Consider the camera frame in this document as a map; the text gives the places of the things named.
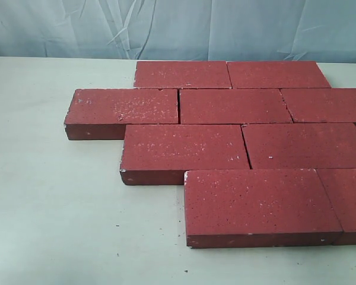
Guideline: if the white backdrop cloth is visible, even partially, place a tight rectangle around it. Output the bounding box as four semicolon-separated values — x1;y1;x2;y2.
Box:
0;1;356;63

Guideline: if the red brick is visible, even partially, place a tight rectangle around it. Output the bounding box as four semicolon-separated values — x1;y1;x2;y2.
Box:
119;125;250;185
242;123;356;169
184;169;343;248
281;88;356;126
64;88;179;140
317;169;356;245
133;61;231;89
179;89;292;124
227;61;331;89

